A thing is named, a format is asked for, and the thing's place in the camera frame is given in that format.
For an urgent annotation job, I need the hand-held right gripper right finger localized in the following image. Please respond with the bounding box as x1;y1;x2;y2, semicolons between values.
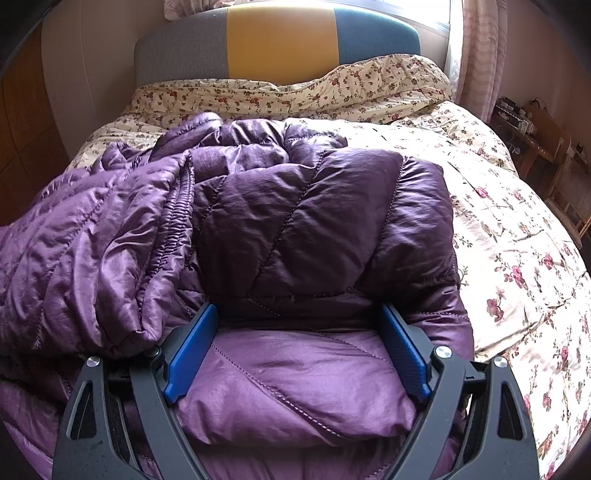
381;302;540;480

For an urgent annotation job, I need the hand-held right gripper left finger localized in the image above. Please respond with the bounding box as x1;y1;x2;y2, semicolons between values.
52;302;219;480

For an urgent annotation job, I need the purple quilted down jacket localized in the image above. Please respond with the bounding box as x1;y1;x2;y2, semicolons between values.
0;113;476;480

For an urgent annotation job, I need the floral bed duvet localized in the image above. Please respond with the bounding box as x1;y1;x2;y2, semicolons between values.
60;99;591;480

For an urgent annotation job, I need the wooden side table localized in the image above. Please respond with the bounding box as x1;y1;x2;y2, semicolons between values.
490;111;546;185

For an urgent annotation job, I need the wooden chair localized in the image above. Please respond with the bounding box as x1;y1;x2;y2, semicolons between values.
522;104;591;241

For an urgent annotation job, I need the clutter of small bottles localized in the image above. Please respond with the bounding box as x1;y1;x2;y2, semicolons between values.
495;96;540;136

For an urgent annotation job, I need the folded floral quilt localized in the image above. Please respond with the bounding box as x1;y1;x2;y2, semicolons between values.
124;54;452;126

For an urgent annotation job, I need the brown wooden wardrobe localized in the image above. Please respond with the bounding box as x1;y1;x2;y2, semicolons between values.
0;23;70;227

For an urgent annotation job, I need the pink striped curtain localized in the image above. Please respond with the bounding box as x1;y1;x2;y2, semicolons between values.
457;0;522;123
164;0;245;20

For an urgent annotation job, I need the grey yellow blue pillow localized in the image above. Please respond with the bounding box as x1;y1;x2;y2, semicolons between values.
134;4;422;88

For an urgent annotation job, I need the bright window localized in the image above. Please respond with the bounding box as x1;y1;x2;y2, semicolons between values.
388;0;463;29

